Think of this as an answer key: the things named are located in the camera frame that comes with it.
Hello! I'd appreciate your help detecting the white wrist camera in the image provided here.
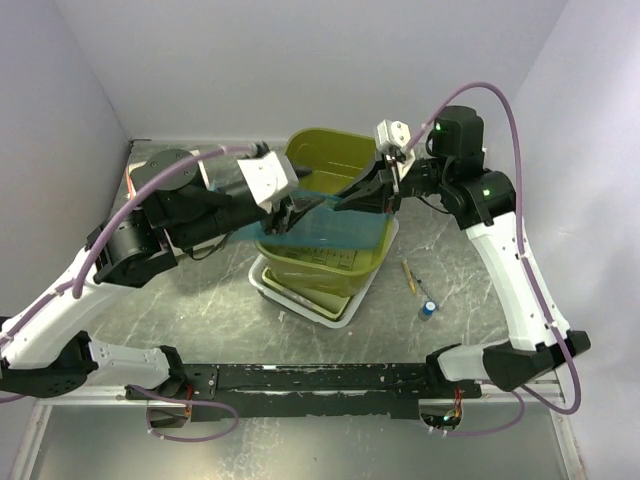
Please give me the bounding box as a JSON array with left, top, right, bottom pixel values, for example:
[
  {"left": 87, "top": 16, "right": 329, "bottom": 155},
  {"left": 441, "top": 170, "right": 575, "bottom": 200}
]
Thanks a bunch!
[
  {"left": 374, "top": 119, "right": 411, "bottom": 153},
  {"left": 237, "top": 151, "right": 299, "bottom": 213}
]

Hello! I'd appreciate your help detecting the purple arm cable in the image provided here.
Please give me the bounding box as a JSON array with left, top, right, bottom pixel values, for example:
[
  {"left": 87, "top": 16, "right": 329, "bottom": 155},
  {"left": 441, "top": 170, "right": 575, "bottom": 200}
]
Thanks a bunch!
[
  {"left": 399, "top": 81, "right": 582, "bottom": 438},
  {"left": 0, "top": 142, "right": 266, "bottom": 443}
]

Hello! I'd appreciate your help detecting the beige cylindrical roll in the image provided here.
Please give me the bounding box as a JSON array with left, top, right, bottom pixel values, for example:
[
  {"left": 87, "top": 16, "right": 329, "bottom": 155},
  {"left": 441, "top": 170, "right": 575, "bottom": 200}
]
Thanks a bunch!
[{"left": 126, "top": 148, "right": 222, "bottom": 255}]

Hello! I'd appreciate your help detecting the olive green plastic tub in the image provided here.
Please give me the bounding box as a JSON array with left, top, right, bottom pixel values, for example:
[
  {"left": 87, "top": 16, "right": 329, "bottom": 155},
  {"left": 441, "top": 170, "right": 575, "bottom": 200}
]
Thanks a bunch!
[{"left": 253, "top": 128, "right": 397, "bottom": 299}]

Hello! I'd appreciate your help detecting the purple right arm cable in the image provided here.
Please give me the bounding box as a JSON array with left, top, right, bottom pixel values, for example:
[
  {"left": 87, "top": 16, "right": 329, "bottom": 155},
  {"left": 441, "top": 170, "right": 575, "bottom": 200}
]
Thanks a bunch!
[{"left": 399, "top": 81, "right": 582, "bottom": 438}]

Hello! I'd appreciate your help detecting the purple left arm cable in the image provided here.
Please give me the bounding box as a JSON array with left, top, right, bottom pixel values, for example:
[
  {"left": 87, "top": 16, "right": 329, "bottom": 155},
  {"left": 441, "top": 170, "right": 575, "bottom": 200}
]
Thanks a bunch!
[{"left": 0, "top": 142, "right": 266, "bottom": 443}]

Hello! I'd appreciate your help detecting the translucent blue plastic container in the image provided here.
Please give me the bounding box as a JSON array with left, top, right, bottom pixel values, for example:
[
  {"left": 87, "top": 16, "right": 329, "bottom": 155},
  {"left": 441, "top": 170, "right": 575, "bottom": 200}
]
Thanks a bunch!
[{"left": 209, "top": 180, "right": 389, "bottom": 249}]

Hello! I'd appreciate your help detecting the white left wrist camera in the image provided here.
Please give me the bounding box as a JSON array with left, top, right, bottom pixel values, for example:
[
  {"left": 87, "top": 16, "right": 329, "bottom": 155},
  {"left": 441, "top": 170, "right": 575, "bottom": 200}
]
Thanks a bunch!
[{"left": 237, "top": 151, "right": 299, "bottom": 213}]

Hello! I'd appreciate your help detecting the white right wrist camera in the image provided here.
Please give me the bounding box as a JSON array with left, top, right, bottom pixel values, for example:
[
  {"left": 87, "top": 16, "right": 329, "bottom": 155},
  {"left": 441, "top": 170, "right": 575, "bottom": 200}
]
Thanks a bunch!
[{"left": 374, "top": 119, "right": 411, "bottom": 153}]

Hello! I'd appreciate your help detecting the small blue capped vial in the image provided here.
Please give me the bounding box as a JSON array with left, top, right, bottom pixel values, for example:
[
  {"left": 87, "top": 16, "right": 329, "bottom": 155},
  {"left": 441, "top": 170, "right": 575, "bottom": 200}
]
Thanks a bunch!
[{"left": 418, "top": 300, "right": 439, "bottom": 321}]

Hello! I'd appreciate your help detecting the aluminium front frame rail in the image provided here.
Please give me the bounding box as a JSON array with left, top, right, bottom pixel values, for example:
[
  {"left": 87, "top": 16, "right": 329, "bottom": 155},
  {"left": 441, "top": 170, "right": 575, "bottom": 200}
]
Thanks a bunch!
[{"left": 12, "top": 388, "right": 587, "bottom": 479}]

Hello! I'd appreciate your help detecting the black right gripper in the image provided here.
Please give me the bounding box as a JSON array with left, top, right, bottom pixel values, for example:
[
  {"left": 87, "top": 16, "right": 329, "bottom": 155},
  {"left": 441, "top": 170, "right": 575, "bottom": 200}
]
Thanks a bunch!
[{"left": 333, "top": 149, "right": 452, "bottom": 214}]

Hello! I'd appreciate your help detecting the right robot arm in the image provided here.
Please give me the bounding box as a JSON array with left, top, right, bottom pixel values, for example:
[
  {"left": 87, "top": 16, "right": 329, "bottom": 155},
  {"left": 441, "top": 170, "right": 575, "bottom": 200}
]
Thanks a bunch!
[{"left": 336, "top": 105, "right": 591, "bottom": 398}]

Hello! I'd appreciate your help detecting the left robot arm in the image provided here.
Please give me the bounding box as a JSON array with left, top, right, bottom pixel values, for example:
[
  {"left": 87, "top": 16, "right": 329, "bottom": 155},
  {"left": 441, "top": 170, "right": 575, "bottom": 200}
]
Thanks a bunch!
[{"left": 1, "top": 143, "right": 315, "bottom": 399}]

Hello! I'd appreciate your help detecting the clear syringe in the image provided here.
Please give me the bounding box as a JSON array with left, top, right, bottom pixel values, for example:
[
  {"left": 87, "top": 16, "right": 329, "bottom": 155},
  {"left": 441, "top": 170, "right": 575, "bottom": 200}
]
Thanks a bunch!
[{"left": 416, "top": 279, "right": 432, "bottom": 300}]

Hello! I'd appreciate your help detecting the yellow pencil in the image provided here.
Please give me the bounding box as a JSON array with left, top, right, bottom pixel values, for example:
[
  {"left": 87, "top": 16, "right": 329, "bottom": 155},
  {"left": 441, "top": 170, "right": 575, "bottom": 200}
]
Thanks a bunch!
[{"left": 401, "top": 259, "right": 417, "bottom": 295}]

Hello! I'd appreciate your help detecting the white plastic tray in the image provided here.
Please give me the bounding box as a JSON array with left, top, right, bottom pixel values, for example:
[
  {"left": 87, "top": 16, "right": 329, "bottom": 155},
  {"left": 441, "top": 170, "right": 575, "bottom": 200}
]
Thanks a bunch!
[{"left": 248, "top": 218, "right": 399, "bottom": 329}]

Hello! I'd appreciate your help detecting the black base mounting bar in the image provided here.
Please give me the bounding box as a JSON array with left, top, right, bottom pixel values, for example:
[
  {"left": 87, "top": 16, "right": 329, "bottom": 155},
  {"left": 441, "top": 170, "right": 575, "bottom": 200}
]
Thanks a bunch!
[{"left": 125, "top": 362, "right": 481, "bottom": 422}]

